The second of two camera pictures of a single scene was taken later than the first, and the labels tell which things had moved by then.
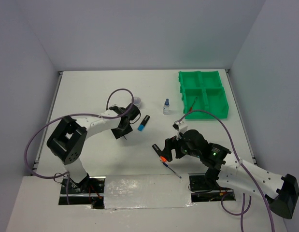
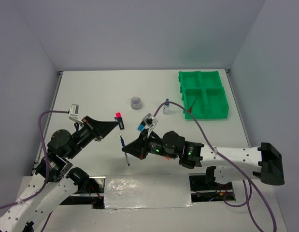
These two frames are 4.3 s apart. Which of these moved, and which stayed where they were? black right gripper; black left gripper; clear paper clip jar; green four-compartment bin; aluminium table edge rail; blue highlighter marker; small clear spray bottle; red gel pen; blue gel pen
Moved: black right gripper; black left gripper; blue gel pen
Stayed: aluminium table edge rail; clear paper clip jar; blue highlighter marker; green four-compartment bin; small clear spray bottle; red gel pen
